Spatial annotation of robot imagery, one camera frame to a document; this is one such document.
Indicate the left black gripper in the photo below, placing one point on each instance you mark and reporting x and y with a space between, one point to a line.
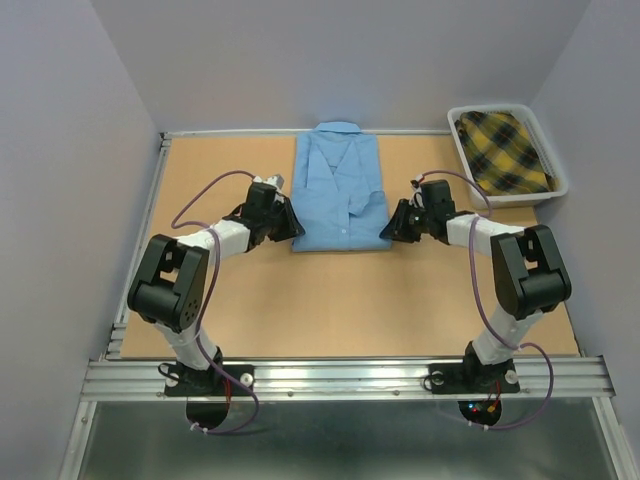
292 227

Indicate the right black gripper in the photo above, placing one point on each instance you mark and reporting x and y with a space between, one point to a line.
396 228

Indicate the light blue long sleeve shirt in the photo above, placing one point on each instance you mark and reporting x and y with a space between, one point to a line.
337 192

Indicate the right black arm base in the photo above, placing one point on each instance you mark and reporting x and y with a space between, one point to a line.
468 378

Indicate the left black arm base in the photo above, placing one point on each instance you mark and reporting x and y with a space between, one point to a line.
181 381

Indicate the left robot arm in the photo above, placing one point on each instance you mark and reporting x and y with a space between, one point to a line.
168 288

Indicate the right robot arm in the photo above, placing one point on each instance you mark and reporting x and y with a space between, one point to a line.
529 275

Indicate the yellow plaid shirt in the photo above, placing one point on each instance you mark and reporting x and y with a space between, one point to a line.
501 156

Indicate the white plastic basket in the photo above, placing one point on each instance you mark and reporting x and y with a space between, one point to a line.
549 159

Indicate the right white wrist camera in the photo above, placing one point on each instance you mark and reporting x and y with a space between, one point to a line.
417 197

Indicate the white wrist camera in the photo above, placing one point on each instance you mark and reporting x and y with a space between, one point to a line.
417 197
276 181

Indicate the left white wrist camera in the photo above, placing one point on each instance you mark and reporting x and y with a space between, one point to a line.
276 181

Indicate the aluminium mounting rail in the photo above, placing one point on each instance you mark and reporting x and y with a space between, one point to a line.
333 379

